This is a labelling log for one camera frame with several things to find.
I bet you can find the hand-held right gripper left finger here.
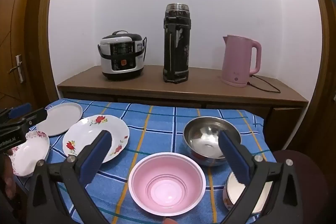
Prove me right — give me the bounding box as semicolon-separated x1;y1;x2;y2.
26;131;113;224

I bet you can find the tall black thermos flask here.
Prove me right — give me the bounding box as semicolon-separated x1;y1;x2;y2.
163;3;190;83

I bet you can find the wooden door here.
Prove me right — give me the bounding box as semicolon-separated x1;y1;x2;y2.
0;0;45;119
302;0;336;161

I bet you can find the brown wooden cabinet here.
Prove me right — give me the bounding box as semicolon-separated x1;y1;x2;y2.
57;64;310;151

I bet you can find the pink plastic bowl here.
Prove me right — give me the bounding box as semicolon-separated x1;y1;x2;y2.
128;152;206;216

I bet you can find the white and black rice cooker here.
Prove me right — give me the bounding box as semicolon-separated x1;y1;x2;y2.
98;30;147;81

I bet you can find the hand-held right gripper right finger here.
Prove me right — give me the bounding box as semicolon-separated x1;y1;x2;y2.
218;130;306;224

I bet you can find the scalloped plate with pink flowers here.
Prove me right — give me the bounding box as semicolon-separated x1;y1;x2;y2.
10;131;50;178

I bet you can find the black kettle cable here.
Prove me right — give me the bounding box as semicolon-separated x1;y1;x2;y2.
247;74;281;94

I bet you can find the wooden door frame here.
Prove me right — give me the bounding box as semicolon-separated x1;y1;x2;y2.
38;0;65;109

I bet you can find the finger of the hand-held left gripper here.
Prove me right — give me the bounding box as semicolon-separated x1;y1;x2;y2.
16;108;48;127
0;103;32;122

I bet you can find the blue plaid tablecloth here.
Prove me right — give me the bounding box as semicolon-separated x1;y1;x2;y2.
13;98;279;224

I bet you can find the white plate with red flowers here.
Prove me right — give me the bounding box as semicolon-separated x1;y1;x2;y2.
62;114;130;164

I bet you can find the dark red round stool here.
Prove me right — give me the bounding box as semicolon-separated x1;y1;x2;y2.
272;150;330;224

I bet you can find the metal door handle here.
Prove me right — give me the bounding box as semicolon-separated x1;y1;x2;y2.
9;55;27;83

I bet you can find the white enamel bowl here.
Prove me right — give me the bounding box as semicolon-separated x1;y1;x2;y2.
223;170;273;216

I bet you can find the pink electric kettle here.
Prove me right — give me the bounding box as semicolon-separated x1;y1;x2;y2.
220;34;262;87

